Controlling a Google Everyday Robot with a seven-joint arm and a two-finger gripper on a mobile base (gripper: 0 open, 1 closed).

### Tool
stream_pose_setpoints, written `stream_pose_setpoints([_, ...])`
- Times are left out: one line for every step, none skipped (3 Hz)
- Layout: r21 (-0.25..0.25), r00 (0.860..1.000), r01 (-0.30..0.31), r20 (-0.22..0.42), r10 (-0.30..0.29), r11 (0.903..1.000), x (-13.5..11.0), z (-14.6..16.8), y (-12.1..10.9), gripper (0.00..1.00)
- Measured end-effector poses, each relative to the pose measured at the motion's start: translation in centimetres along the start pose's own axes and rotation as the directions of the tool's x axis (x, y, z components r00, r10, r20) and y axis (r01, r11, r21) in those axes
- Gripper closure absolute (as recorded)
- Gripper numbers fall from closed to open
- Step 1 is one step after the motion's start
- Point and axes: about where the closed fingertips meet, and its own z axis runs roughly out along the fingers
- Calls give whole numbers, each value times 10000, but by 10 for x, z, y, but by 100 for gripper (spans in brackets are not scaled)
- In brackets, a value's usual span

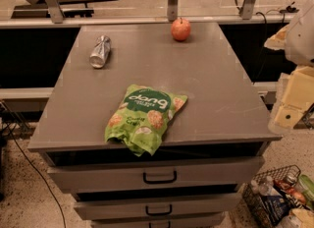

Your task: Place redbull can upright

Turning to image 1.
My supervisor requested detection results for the black floor cable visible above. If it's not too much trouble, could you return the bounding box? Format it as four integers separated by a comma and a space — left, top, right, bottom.
0, 100, 68, 228

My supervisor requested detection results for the green dong chips bag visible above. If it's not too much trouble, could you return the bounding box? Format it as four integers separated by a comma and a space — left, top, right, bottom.
104, 85, 187, 156

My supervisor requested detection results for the middle grey drawer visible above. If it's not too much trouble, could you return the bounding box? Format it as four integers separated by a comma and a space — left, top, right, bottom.
74, 193, 241, 220

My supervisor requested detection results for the silver blue redbull can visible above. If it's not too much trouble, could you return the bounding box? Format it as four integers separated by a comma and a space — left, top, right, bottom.
89, 35, 111, 69

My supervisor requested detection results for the grey drawer cabinet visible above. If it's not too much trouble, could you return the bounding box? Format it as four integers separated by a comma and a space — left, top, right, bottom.
29, 23, 276, 228

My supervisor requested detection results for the green item in basket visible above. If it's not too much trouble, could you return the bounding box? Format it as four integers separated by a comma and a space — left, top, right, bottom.
296, 174, 314, 201

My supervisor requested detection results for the red apple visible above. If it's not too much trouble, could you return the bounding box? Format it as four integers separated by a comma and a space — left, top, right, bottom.
171, 18, 191, 41

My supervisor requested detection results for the red snack package in basket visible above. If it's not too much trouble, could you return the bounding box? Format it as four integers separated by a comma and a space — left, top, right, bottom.
274, 180, 306, 204

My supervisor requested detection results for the top grey drawer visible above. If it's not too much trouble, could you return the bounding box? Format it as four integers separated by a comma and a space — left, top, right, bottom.
48, 156, 264, 193

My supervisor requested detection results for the black cable on rail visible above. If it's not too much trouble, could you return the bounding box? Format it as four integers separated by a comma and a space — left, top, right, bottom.
229, 0, 299, 81

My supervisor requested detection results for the clear plastic water bottle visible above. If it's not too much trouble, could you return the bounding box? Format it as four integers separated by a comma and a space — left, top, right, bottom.
258, 176, 279, 196

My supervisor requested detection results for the bottom grey drawer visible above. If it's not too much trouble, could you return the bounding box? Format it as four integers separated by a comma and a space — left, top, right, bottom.
90, 212, 225, 228

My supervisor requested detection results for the grey drawer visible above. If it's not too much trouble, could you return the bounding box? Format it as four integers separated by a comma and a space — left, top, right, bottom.
74, 193, 241, 220
48, 156, 264, 193
90, 212, 225, 228

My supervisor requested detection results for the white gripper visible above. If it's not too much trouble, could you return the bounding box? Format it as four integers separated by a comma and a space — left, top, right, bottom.
264, 0, 314, 129

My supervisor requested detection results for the black wire basket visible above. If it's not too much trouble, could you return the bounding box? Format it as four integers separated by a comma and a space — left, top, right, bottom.
242, 165, 300, 228

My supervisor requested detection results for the left metal bracket post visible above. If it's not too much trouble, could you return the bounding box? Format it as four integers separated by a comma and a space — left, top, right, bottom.
45, 0, 64, 24

